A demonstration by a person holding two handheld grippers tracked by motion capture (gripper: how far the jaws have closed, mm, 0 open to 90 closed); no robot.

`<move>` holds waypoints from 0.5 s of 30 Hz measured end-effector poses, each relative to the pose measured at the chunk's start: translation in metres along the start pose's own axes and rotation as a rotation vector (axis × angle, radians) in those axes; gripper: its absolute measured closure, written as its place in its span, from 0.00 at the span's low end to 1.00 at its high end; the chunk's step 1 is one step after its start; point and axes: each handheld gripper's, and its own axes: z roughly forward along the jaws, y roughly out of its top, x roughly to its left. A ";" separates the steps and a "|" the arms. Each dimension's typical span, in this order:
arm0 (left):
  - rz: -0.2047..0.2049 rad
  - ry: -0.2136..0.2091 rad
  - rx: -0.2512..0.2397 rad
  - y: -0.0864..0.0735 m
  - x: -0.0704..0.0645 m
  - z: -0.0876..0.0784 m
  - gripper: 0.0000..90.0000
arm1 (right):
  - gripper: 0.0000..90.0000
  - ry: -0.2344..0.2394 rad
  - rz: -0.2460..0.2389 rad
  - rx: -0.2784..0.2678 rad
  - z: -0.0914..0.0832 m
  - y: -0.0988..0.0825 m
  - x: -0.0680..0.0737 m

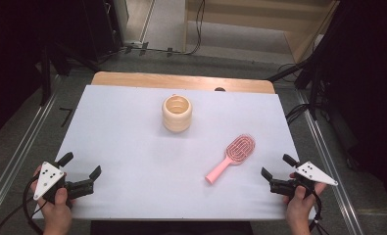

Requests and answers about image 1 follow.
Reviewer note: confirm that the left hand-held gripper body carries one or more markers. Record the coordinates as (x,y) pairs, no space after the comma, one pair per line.
(47,178)

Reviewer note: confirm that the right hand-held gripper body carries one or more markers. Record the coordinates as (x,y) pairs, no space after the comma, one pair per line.
(313,173)

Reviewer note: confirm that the pink hairbrush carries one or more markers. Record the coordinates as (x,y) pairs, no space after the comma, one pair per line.
(238,151)

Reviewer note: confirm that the cream ribbed cup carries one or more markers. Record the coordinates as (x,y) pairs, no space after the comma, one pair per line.
(177,120)

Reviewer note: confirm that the person's left hand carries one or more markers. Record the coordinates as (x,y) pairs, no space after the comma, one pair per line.
(58,212)

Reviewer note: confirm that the person's right hand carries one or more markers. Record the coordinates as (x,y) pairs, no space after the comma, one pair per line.
(299,210)

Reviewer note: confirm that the white table sheet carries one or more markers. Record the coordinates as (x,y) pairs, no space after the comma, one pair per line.
(142,163)

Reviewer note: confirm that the black metal stand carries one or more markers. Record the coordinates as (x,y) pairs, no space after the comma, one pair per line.
(47,71)
(313,84)

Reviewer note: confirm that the black cabinet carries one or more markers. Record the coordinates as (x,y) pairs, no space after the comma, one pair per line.
(99,26)

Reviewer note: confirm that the wooden table leg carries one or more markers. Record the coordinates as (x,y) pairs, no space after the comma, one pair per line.
(246,16)

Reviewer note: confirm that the metal floor rail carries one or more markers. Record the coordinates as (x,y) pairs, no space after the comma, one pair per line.
(331,169)
(21,153)

